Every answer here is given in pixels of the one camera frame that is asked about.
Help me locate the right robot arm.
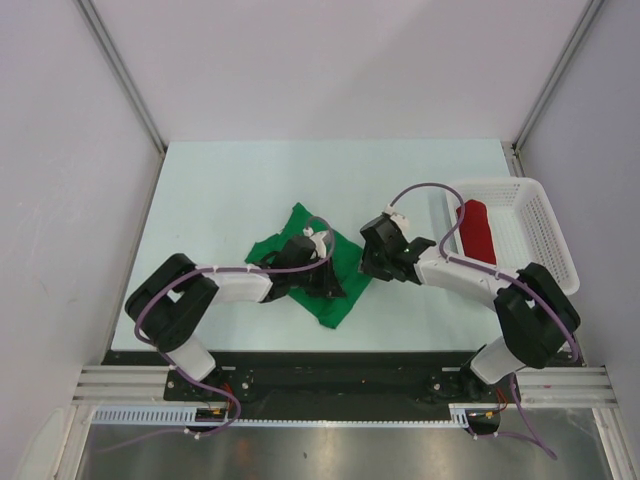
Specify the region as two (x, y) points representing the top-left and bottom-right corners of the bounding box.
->
(360, 213), (581, 401)

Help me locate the green t shirt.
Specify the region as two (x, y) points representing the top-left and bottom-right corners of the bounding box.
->
(245, 203), (371, 329)

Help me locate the white perforated plastic basket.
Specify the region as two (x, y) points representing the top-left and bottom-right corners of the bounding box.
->
(445, 177), (580, 296)

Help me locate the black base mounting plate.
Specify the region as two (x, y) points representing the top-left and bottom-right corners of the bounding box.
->
(102, 347), (584, 424)

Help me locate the aluminium rail frame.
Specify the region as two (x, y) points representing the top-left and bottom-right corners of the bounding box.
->
(73, 366), (639, 479)

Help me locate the rolled red t shirt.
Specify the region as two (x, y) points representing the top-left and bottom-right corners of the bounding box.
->
(456, 200), (497, 265)

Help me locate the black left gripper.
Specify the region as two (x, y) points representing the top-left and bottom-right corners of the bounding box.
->
(288, 254), (344, 297)

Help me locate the aluminium corner post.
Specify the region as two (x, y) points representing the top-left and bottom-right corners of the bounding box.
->
(74, 0), (168, 154)
(512, 0), (608, 153)

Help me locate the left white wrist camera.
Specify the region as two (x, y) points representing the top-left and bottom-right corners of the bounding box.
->
(303, 227), (333, 259)

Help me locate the left aluminium corner post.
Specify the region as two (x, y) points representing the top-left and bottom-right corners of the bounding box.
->
(74, 0), (168, 154)

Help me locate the right aluminium corner post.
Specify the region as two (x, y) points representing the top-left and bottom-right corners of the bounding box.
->
(512, 0), (608, 153)

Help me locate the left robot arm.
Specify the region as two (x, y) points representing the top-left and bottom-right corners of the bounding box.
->
(125, 228), (346, 400)

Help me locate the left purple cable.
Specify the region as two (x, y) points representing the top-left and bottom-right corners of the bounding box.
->
(134, 215), (335, 346)

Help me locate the purple cable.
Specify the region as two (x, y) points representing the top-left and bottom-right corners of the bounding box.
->
(134, 215), (335, 346)
(389, 182), (581, 366)

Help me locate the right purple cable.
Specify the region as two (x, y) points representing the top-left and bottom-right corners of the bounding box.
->
(389, 182), (581, 366)

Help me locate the white slotted cable duct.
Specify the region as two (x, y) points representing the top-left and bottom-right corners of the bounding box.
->
(92, 404), (499, 428)

